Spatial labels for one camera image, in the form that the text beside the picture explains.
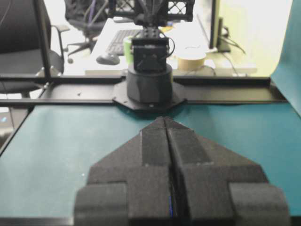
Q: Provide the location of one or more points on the grey computer mouse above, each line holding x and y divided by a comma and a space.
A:
108, 59

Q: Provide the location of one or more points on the black keyboard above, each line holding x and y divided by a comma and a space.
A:
116, 44

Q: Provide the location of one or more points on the green cup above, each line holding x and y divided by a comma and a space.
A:
127, 43

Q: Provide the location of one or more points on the black swivel chair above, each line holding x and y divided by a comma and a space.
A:
88, 16

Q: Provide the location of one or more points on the black aluminium frame rail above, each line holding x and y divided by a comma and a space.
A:
84, 90

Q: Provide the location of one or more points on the black office chair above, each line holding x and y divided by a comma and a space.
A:
19, 44

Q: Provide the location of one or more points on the teal backdrop sheet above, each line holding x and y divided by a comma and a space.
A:
287, 75

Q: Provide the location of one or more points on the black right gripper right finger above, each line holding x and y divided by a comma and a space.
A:
220, 187

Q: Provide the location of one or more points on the black computer monitor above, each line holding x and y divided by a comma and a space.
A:
215, 29

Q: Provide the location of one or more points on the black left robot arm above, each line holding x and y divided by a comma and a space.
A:
149, 78

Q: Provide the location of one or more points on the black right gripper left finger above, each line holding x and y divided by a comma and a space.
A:
131, 185

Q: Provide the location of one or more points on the brown tape roll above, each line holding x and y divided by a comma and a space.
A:
190, 61

